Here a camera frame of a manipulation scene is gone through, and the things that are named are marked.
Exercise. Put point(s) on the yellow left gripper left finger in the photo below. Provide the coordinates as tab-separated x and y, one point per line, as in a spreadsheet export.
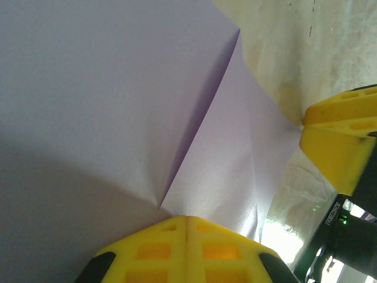
159	253

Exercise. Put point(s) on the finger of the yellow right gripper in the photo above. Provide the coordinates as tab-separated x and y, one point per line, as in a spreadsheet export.
338	156
338	110

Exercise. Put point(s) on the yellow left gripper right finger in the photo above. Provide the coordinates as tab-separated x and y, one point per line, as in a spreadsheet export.
224	256

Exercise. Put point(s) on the purple paper sheet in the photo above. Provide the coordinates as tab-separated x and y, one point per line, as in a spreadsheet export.
117	88

